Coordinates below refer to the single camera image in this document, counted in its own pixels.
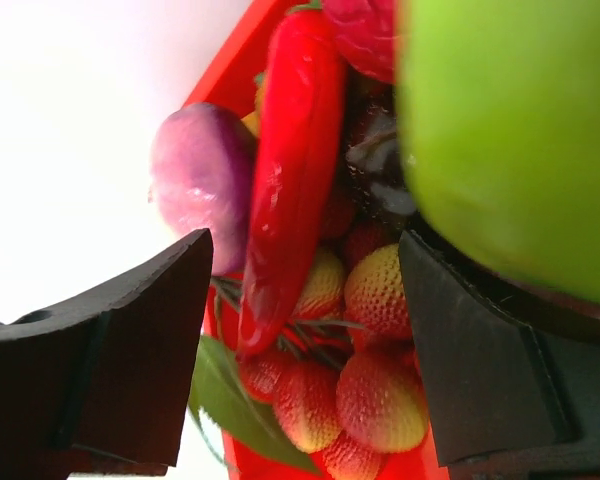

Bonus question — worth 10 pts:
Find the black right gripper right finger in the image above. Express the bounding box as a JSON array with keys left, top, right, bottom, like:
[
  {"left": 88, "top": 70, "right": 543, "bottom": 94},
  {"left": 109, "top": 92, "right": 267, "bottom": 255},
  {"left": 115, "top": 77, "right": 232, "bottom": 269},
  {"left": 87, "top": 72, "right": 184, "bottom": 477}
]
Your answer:
[{"left": 399, "top": 229, "right": 600, "bottom": 479}]

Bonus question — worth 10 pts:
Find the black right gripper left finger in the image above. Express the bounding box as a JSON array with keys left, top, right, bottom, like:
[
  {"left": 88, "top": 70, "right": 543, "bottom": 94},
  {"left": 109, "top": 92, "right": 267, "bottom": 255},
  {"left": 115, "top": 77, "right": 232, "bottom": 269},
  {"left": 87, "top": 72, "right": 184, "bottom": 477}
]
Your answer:
[{"left": 0, "top": 229, "right": 213, "bottom": 475}]

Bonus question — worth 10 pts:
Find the purple onion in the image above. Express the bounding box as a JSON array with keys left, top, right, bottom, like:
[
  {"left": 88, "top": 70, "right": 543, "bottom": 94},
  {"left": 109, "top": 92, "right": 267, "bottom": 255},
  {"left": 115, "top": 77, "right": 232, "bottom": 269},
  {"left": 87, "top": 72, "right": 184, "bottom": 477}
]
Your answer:
[{"left": 149, "top": 102, "right": 257, "bottom": 276}]

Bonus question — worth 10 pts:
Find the red chili pepper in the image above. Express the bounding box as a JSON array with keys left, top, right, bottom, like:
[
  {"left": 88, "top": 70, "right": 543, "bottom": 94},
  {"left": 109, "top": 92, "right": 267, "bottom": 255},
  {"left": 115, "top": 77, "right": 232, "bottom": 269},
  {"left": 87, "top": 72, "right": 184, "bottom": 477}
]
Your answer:
[{"left": 236, "top": 8, "right": 347, "bottom": 356}]

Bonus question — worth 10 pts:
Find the red lychee cluster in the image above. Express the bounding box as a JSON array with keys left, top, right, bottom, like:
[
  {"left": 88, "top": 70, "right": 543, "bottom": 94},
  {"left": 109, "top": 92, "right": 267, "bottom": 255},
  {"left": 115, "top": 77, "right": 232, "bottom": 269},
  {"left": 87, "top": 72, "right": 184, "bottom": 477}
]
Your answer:
[{"left": 189, "top": 187, "right": 436, "bottom": 479}]

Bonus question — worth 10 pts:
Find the dark purple mangosteen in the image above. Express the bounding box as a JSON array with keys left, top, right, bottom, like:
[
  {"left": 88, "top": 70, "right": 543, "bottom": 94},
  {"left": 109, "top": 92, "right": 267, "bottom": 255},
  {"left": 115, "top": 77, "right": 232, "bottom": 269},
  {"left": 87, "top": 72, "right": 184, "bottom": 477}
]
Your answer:
[{"left": 344, "top": 89, "right": 416, "bottom": 232}]

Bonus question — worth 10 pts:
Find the green apple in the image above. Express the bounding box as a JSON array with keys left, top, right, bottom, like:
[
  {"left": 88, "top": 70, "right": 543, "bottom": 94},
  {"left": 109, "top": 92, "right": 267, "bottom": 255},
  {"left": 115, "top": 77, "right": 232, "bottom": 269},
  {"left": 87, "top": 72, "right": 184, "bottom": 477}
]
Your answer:
[{"left": 396, "top": 1, "right": 600, "bottom": 304}]

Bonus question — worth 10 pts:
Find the red plastic tray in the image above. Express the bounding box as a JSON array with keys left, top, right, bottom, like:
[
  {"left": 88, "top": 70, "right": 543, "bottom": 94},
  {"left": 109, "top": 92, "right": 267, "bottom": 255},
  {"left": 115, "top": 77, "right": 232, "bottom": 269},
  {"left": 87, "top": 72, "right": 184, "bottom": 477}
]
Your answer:
[{"left": 185, "top": 1, "right": 449, "bottom": 479}]

